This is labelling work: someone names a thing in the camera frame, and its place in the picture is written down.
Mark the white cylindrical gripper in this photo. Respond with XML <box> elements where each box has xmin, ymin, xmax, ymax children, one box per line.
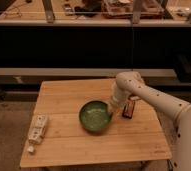
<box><xmin>107</xmin><ymin>83</ymin><xmax>130</xmax><ymax>115</ymax></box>

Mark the white power strip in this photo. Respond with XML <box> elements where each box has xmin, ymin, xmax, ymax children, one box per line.
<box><xmin>28</xmin><ymin>115</ymin><xmax>49</xmax><ymax>144</ymax></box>

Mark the small white plug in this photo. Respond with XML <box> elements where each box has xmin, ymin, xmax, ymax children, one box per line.
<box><xmin>27</xmin><ymin>145</ymin><xmax>35</xmax><ymax>154</ymax></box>

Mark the cluttered tray on bench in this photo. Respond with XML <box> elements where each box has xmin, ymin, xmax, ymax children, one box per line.
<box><xmin>101</xmin><ymin>0</ymin><xmax>164</xmax><ymax>18</ymax></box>

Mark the wooden table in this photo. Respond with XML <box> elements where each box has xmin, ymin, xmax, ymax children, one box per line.
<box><xmin>20</xmin><ymin>79</ymin><xmax>171</xmax><ymax>168</ymax></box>

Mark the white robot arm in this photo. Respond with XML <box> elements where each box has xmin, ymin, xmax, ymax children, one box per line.
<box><xmin>108</xmin><ymin>71</ymin><xmax>191</xmax><ymax>171</ymax></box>

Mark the long workbench shelf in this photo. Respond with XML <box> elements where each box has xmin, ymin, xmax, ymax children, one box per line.
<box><xmin>0</xmin><ymin>67</ymin><xmax>177</xmax><ymax>85</ymax></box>

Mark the dark rectangular box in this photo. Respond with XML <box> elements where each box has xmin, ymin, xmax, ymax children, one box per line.
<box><xmin>122</xmin><ymin>100</ymin><xmax>135</xmax><ymax>119</ymax></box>

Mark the green ceramic bowl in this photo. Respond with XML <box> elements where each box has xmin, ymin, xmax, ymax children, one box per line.
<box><xmin>79</xmin><ymin>101</ymin><xmax>112</xmax><ymax>132</ymax></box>

